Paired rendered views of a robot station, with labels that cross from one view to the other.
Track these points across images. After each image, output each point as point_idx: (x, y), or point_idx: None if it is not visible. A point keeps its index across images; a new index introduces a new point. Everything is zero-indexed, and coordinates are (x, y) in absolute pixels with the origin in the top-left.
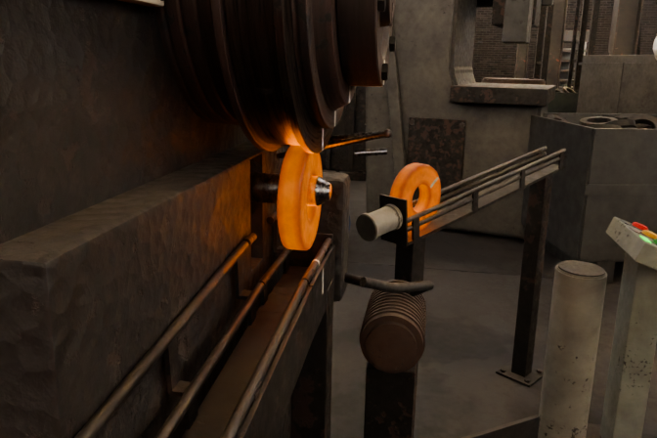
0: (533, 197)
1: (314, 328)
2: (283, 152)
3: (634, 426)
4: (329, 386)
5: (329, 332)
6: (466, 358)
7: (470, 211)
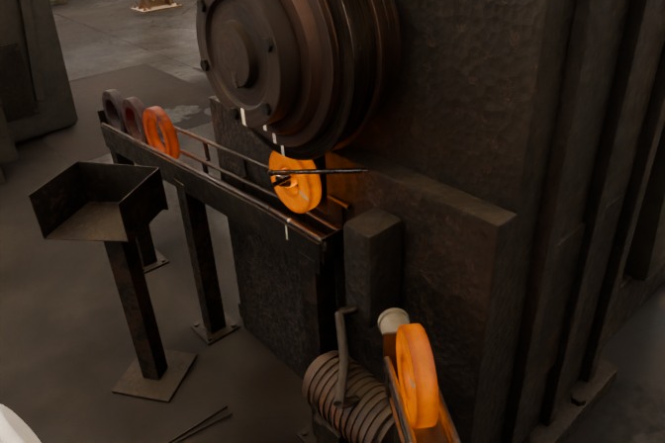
0: None
1: (273, 239)
2: (364, 175)
3: None
4: (313, 322)
5: (307, 285)
6: None
7: None
